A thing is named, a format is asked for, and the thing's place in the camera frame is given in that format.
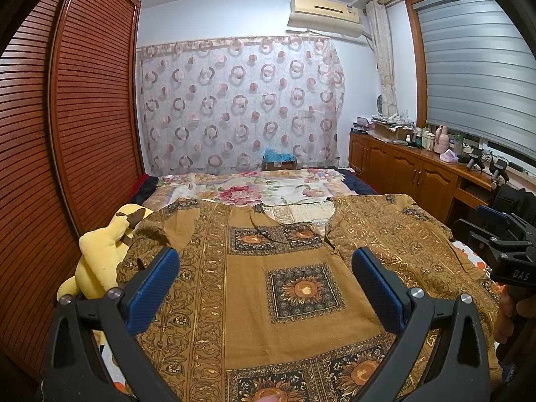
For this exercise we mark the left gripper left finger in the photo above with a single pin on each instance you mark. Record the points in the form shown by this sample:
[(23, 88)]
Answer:
[(74, 368)]

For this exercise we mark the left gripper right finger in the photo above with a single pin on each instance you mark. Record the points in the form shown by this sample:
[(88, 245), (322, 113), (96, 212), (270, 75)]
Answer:
[(458, 366)]

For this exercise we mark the brown gold patterned garment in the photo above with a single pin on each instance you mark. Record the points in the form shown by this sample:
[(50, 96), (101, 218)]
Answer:
[(264, 308)]

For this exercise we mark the orange print white sheet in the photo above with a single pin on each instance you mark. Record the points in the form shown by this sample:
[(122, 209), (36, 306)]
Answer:
[(473, 259)]

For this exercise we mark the wooden sideboard cabinet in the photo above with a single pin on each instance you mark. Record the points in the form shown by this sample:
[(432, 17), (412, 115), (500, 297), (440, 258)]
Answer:
[(447, 191)]

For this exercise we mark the yellow plush toy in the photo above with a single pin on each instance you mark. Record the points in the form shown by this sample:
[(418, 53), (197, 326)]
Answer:
[(101, 252)]

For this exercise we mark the pink tissue pack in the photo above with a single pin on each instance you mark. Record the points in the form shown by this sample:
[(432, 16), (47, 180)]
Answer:
[(449, 157)]

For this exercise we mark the navy blue blanket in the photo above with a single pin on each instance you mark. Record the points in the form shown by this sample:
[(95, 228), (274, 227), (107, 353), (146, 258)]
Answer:
[(355, 184)]

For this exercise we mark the cardboard box on sideboard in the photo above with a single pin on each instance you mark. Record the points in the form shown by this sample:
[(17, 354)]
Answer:
[(389, 133)]

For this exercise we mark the grey window blind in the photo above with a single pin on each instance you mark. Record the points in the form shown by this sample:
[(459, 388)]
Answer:
[(480, 72)]

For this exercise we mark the floral bed quilt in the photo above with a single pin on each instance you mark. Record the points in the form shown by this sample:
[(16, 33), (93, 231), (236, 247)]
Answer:
[(274, 188)]

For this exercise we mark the box with blue cloth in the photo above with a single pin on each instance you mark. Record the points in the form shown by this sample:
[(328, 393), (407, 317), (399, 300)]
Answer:
[(275, 161)]

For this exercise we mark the beige tied side curtain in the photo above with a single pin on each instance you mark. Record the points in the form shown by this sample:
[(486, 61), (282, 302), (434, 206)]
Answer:
[(383, 51)]

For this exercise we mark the wooden louvered wardrobe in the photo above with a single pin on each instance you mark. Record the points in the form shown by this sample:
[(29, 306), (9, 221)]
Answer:
[(70, 153)]

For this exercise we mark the pink circle patterned curtain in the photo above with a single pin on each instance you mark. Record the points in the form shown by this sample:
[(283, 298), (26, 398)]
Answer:
[(219, 105)]

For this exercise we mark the wall air conditioner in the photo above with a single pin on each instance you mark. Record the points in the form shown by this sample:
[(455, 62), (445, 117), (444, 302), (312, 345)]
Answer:
[(325, 16)]

